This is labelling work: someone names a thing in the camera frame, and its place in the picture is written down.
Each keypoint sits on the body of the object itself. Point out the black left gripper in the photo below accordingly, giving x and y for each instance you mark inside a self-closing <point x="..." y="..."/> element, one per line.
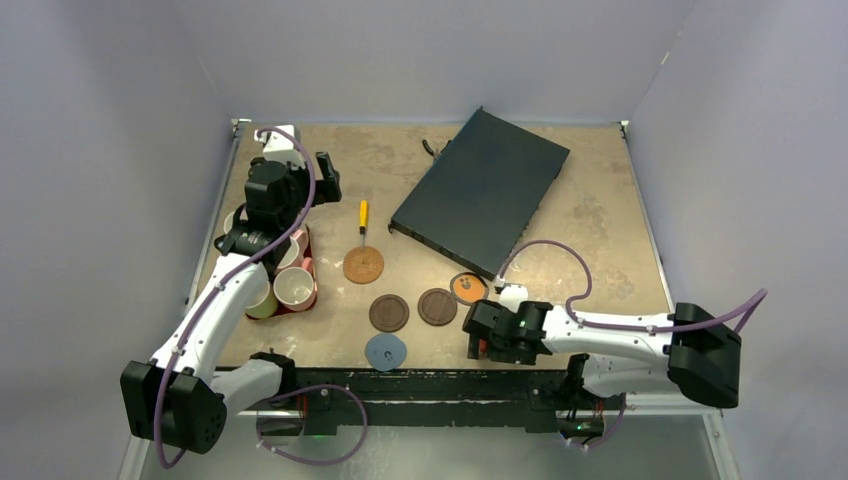
<point x="326" y="188"/>

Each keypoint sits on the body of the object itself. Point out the woven cork coaster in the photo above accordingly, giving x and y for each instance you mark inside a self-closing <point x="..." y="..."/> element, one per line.
<point x="363" y="265"/>

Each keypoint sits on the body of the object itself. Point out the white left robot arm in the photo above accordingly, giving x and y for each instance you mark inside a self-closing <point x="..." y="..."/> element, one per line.
<point x="174" y="399"/>

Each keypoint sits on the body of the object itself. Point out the orange smiley coaster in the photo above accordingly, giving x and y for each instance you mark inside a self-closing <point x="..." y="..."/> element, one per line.
<point x="468" y="288"/>

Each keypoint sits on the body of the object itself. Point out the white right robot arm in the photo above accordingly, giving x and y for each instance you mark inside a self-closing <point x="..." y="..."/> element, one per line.
<point x="686" y="351"/>

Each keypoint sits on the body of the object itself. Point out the dark flat metal box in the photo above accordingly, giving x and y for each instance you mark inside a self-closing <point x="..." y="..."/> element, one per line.
<point x="480" y="194"/>

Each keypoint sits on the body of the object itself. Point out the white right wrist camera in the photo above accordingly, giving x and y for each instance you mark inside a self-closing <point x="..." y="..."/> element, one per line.
<point x="511" y="295"/>

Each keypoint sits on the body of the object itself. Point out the pink mug front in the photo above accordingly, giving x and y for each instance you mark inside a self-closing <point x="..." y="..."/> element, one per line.
<point x="296" y="287"/>

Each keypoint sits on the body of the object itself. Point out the yellow handled screwdriver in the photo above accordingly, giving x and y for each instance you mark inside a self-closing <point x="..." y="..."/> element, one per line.
<point x="363" y="222"/>

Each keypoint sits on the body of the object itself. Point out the aluminium table rail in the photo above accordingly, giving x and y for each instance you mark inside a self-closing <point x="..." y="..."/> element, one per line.
<point x="239" y="126"/>

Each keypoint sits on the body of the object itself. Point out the black handled pliers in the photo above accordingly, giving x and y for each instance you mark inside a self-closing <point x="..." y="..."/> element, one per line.
<point x="434" y="152"/>

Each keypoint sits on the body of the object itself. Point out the blue grey smiley coaster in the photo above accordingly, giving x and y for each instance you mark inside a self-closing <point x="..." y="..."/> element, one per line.
<point x="385" y="352"/>

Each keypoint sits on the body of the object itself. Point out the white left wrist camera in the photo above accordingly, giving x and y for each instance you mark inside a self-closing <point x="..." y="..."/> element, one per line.
<point x="278" y="148"/>

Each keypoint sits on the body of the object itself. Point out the black front base frame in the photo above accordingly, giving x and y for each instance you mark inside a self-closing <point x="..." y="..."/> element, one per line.
<point x="536" y="401"/>

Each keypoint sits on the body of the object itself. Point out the green cup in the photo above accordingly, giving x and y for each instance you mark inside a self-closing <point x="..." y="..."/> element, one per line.
<point x="264" y="304"/>

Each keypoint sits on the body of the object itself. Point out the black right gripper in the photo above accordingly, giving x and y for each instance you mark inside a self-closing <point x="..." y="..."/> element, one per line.
<point x="477" y="328"/>

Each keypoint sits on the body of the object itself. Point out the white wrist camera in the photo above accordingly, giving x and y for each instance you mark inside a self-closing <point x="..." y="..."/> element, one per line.
<point x="278" y="148"/>
<point x="511" y="295"/>

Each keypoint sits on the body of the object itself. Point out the dark wooden coaster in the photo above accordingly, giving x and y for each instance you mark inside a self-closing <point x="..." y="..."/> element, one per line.
<point x="388" y="313"/>
<point x="437" y="307"/>

